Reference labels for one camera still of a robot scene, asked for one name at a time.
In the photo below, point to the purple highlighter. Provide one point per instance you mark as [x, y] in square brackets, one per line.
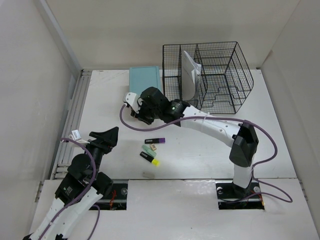
[161, 140]

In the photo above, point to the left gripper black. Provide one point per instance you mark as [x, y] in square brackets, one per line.
[109, 139]

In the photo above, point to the aluminium rail frame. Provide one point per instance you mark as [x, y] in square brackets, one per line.
[63, 155]

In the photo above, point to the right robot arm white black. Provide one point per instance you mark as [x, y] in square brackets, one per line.
[242, 139]

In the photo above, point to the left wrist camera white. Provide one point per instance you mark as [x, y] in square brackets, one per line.
[75, 136]

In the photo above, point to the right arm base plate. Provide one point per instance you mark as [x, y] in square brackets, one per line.
[233, 197]

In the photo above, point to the grey eraser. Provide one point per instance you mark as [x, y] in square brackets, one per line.
[148, 175]

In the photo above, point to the black wire mesh organizer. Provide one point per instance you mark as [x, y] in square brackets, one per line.
[225, 78]

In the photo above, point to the green highlighter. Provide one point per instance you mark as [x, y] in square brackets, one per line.
[149, 151]

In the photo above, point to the teal mini drawer chest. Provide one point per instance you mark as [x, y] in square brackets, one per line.
[141, 78]

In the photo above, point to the orange highlighter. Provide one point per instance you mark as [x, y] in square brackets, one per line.
[153, 147]

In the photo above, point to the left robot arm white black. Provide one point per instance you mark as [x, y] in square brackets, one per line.
[83, 185]

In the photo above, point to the yellow highlighter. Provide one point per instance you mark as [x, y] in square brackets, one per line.
[149, 158]

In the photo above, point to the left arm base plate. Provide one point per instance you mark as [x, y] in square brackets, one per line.
[117, 198]

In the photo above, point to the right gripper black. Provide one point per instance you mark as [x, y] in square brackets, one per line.
[141, 104]

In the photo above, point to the white spiral notebook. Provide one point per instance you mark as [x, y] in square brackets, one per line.
[190, 76]

